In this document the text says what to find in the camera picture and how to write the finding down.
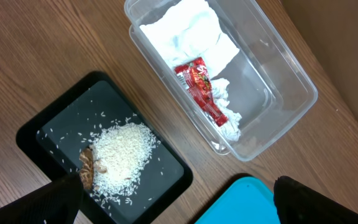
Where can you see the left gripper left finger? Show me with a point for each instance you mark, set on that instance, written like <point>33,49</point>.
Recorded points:
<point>56,202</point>

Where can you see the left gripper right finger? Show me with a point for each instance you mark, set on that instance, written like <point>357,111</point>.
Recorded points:
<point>297,203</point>

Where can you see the small white tissue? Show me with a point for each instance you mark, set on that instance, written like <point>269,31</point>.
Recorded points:
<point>230,129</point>

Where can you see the red snack wrapper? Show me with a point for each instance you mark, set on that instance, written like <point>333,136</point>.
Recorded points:
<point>194,77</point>

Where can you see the large white paper napkin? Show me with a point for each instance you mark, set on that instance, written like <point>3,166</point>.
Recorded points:
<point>189,30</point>

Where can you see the teal serving tray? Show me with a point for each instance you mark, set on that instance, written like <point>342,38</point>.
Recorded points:
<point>247,200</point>

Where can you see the brown food scrap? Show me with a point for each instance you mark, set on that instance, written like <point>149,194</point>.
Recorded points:
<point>89,167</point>

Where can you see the black tray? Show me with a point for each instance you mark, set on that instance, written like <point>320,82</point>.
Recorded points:
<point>54,138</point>

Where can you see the pile of white rice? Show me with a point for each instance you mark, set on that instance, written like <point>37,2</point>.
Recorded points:
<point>124,151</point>

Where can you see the clear plastic bin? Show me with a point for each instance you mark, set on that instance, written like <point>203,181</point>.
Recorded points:
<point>267,85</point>

